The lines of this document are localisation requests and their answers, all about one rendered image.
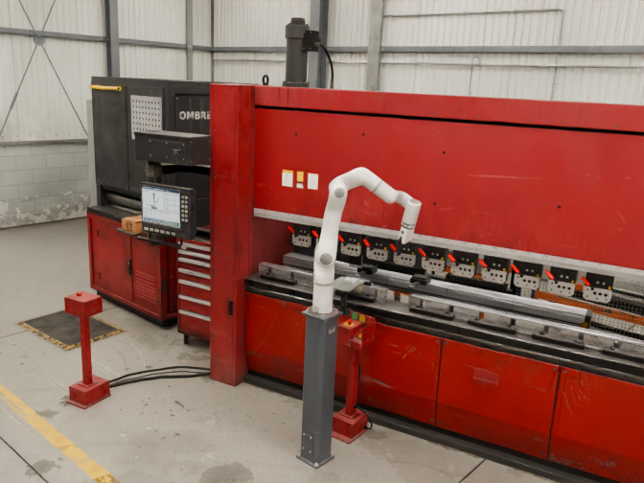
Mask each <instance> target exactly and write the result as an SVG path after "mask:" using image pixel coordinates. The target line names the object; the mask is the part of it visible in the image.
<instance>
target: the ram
mask: <svg viewBox="0 0 644 483"><path fill-rule="evenodd" d="M357 168H365V169H367V170H369V171H370V172H372V173H373V174H375V175H376V176H377V177H379V178H380V179H381V180H382V181H384V182H385V183H386V184H388V185H389V186H390V187H391V188H393V189H394V190H396V191H402V192H405V193H406V194H408V195H409V196H411V197H412V198H414V199H417V200H419V201H420V202H421V203H422V205H421V208H420V212H419V215H418V218H417V222H416V226H415V227H414V234H418V235H424V236H430V237H436V238H442V239H448V240H454V241H460V242H471V243H477V244H483V245H489V246H495V247H501V248H507V249H514V250H519V251H525V252H531V253H537V254H543V255H549V256H555V257H561V258H567V259H573V260H579V261H585V262H591V263H597V264H603V265H614V266H621V267H626V268H632V269H638V270H644V135H635V134H622V133H608V132H595V131H581V130H568V129H555V128H541V127H528V126H502V125H488V124H475V123H461V122H448V121H434V120H421V119H407V118H394V117H381V116H367V115H354V114H340V113H327V112H313V111H300V110H286V109H273V108H256V122H255V175H254V208H257V209H263V210H268V211H275V212H281V213H287V214H293V215H298V216H305V217H311V218H317V219H324V214H325V210H326V206H327V203H328V199H329V194H330V191H329V185H330V183H331V182H332V181H333V180H334V179H335V178H337V177H339V176H340V175H342V174H344V173H348V172H350V171H352V170H354V169H357ZM283 170H286V171H293V173H292V187H289V186H283ZM297 172H302V173H303V182H302V181H297ZM308 173H317V174H318V190H313V189H308ZM297 183H303V188H297ZM404 209H405V208H404V207H402V206H401V205H400V204H398V203H396V202H394V203H392V204H388V203H386V202H385V201H383V200H382V199H381V198H379V197H378V196H376V195H375V194H373V193H372V192H371V191H369V190H368V189H367V188H365V187H364V186H359V187H356V188H353V189H351V190H349V191H348V193H347V199H346V203H345V206H344V209H343V212H342V216H341V221H340V222H346V223H352V224H358V225H364V226H370V227H376V228H382V229H388V230H394V231H401V228H402V220H403V213H404ZM410 242H415V243H420V244H426V245H432V246H438V247H444V248H449V249H455V250H461V251H467V252H471V253H477V254H483V255H489V256H495V257H500V258H506V259H512V260H518V261H524V262H529V263H535V264H541V265H552V266H557V267H563V268H569V269H575V270H581V271H586V272H592V273H598V274H604V275H609V276H615V277H620V278H626V279H632V280H637V281H643V282H644V276H639V275H633V274H628V273H622V272H616V271H610V270H605V269H599V268H593V267H587V266H580V265H575V264H564V263H558V262H552V261H547V260H541V259H535V258H529V257H523V256H518V255H511V254H505V253H499V252H493V251H488V250H482V249H476V248H470V247H465V246H459V245H453V244H447V243H440V242H435V241H424V240H418V239H412V240H411V241H410Z"/></svg>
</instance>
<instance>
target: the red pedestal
mask: <svg viewBox="0 0 644 483"><path fill-rule="evenodd" d="M64 306H65V312H66V313H69V314H72V315H76V316H78V317H79V318H80V346H81V363H82V380H80V381H78V382H76V383H74V384H72V385H70V386H69V396H70V399H69V400H67V401H66V402H67V403H70V404H72V405H74V406H77V407H79V408H82V409H86V408H88V407H90V406H92V405H94V404H95V403H98V402H100V401H102V400H104V399H106V398H107V397H109V396H111V394H110V390H109V380H108V379H103V378H100V377H98V376H95V375H92V360H91V343H90V325H89V317H90V316H92V315H95V314H98V313H100V312H103V300H102V296H100V295H96V294H93V293H89V292H85V291H78V292H77V293H74V294H71V295H68V296H65V297H64Z"/></svg>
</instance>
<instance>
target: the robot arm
mask: <svg viewBox="0 0 644 483"><path fill-rule="evenodd" d="M359 186H364V187H365V188H367V189H368V190H369V191H371V192H372V193H373V194H375V195H376V196H378V197H379V198H381V199H382V200H383V201H385V202H386V203H388V204H392V203H394V202H396V203H398V204H400V205H401V206H402V207H404V208H405V209H404V213H403V217H402V228H401V231H400V234H399V236H398V240H397V241H396V251H398V252H399V253H400V252H401V248H402V244H404V246H405V247H407V248H408V246H409V244H410V241H411V240H412V238H413V234H414V227H415V226H416V222H417V218H418V215H419V212H420V208H421V205H422V203H421V202H420V201H419V200H417V199H414V198H412V197H411V196H410V195H408V194H406V193H405V192H402V191H396V190H394V189H393V188H391V187H390V186H389V185H388V184H386V183H385V182H384V181H382V180H381V179H380V178H379V177H377V176H376V175H375V174H373V173H372V172H370V171H369V170H367V169H365V168H357V169H354V170H352V171H350V172H347V173H344V174H342V175H340V176H339V177H337V178H335V179H334V180H333V181H332V182H331V183H330V185H329V191H330V194H329V199H328V203H327V206H326V210H325V214H324V219H323V224H322V230H321V236H320V241H319V244H318V245H316V247H315V250H314V281H313V302H312V306H311V307H309V308H307V313H308V314H309V315H311V316H314V317H320V318H329V317H334V316H336V315H338V310H337V309H336V308H334V307H333V299H334V261H335V258H336V249H337V238H338V230H339V225H340V221H341V216H342V212H343V209H344V206H345V203H346V199H347V193H348V191H349V190H351V189H353V188H356V187H359ZM399 242H401V244H399Z"/></svg>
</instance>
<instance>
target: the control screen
mask: <svg viewBox="0 0 644 483"><path fill-rule="evenodd" d="M142 200H143V220H144V221H149V222H155V223H160V224H165V225H170V226H175V227H180V216H179V191H174V190H167V189H161V188H154V187H148V186H142ZM150 212H153V215H150Z"/></svg>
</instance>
